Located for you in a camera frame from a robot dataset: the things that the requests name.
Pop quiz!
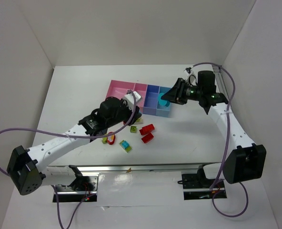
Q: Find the pink small container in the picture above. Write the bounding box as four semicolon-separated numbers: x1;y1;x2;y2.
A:
134;83;148;107

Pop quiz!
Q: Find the aluminium rail right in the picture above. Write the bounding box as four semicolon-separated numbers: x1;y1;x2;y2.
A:
212;65;229;100

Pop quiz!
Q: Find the green lego beside flower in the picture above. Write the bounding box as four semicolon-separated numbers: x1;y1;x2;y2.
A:
101;137;107;144

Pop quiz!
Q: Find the aluminium rail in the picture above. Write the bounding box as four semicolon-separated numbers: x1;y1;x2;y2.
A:
45;163;232;175
212;65;229;100

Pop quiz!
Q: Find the red lego brick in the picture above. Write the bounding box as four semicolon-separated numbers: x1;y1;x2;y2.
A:
141;133;154;144
139;124;155;135

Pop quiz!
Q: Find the red white flower lego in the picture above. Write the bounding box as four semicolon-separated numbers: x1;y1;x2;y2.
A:
107;132;116;145

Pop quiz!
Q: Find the green lego brick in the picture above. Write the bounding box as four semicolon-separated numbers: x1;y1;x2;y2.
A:
130;126;137;133

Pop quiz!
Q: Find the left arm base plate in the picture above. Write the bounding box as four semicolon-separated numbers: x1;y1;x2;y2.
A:
55;172;99;203

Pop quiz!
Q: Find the blue purple container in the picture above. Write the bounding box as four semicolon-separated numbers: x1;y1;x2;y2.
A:
143;84;160;115

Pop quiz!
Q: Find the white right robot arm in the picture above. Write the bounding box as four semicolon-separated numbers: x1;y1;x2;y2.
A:
161;69;266;184

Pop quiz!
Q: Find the blue green stacked lego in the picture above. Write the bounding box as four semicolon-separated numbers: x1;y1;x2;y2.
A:
119;140;132;153

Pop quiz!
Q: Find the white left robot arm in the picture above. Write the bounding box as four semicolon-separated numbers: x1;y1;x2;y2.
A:
7;91;142;196

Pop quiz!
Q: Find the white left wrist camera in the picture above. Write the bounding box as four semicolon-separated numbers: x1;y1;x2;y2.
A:
123;91;142;109

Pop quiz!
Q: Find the pink large container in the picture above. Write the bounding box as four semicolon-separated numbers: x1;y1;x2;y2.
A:
106;80;135;99

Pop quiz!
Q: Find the aluminium rail front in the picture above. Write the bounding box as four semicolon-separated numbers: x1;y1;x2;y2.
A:
45;163;232;175

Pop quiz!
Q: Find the teal lego piece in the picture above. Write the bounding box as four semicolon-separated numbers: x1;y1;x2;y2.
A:
158;93;170;107

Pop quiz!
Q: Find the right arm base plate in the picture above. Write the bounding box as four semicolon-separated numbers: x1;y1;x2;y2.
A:
177;173;227;200

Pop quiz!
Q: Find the green lego on white plate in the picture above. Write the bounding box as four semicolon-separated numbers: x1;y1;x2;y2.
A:
134;117;143;125

